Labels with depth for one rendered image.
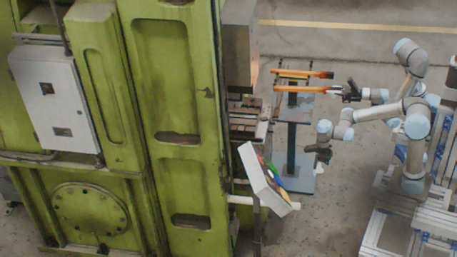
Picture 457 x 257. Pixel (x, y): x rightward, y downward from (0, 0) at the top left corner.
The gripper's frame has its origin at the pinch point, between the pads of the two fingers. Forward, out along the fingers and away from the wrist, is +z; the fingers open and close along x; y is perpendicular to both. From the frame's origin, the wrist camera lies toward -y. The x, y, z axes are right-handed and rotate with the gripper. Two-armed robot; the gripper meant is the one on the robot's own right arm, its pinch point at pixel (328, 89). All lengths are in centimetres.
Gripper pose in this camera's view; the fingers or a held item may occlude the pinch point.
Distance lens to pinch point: 347.5
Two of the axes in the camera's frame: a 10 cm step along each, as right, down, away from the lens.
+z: -9.8, -0.7, 2.0
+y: 0.9, 7.2, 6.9
